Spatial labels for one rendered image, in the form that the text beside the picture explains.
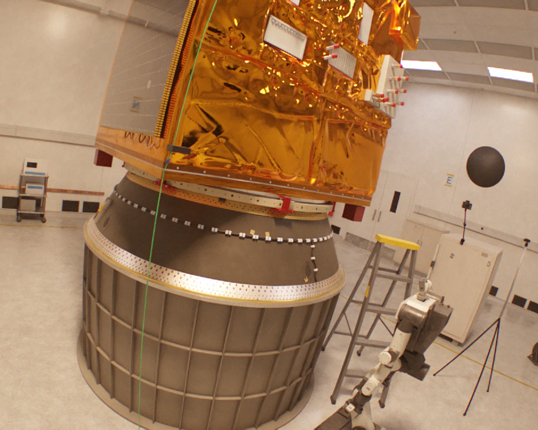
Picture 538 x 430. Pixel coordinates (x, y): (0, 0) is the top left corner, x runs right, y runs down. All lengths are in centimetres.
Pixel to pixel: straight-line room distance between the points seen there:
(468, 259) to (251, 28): 420
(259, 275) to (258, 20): 142
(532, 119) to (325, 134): 764
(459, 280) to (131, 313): 428
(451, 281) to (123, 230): 434
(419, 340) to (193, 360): 135
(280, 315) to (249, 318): 21
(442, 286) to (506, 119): 550
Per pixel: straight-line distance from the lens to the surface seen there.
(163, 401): 238
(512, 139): 919
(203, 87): 161
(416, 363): 211
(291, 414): 286
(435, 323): 196
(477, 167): 914
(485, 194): 902
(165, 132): 161
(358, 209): 289
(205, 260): 185
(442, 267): 510
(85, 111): 698
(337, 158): 236
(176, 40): 171
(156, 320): 201
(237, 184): 183
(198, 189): 192
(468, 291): 505
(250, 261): 189
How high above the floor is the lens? 195
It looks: 10 degrees down
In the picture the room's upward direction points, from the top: 13 degrees clockwise
